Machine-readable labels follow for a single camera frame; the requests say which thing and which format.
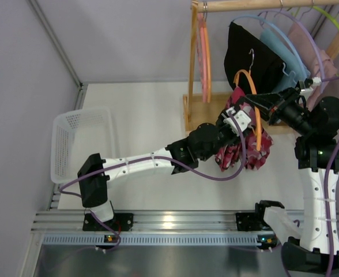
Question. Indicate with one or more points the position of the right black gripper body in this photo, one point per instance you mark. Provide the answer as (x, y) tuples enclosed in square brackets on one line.
[(275, 109)]

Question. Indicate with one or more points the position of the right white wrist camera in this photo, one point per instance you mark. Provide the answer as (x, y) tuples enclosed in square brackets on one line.
[(308, 85)]

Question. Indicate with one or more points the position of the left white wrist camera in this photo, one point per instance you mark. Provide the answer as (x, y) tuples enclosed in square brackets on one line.
[(238, 121)]

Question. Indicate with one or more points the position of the orange hanger behind pink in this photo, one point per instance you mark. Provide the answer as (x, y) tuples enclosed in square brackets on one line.
[(208, 63)]

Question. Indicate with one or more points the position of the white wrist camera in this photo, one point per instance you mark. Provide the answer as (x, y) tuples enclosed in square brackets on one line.
[(238, 121), (308, 85)]

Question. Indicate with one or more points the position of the orange plastic hanger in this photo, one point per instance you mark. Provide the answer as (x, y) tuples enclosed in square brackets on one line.
[(258, 130)]

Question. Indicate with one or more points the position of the white plastic basket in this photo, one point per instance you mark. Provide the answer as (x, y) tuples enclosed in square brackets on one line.
[(78, 134)]

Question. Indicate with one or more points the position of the wooden clothes rack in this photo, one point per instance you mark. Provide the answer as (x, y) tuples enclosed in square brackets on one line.
[(195, 111)]

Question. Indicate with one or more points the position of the blue plastic hanger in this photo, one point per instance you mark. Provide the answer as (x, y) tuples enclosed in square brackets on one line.
[(260, 19)]

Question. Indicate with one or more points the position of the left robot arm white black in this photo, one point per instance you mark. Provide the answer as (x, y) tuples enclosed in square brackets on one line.
[(97, 175)]

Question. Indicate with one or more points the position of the pink camouflage trousers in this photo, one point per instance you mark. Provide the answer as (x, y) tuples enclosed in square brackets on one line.
[(228, 156)]

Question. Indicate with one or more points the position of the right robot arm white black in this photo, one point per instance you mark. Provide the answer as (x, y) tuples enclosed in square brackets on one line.
[(315, 247)]

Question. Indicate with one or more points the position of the purple plastic hanger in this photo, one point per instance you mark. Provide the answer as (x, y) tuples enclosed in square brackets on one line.
[(309, 37)]

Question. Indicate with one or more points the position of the light blue trousers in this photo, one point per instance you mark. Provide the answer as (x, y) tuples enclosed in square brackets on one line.
[(293, 68)]

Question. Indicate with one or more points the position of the dusty pink trousers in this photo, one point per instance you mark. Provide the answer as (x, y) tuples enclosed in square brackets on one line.
[(303, 46)]

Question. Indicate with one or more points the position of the pink plastic hanger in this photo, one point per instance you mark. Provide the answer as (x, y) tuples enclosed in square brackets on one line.
[(201, 53)]

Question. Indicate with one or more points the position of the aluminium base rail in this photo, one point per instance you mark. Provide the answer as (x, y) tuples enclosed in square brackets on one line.
[(69, 221)]

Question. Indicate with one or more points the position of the black trousers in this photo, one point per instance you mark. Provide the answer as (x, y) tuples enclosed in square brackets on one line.
[(247, 52)]

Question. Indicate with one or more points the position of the grey slotted cable duct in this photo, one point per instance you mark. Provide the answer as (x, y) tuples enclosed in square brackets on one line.
[(239, 239)]

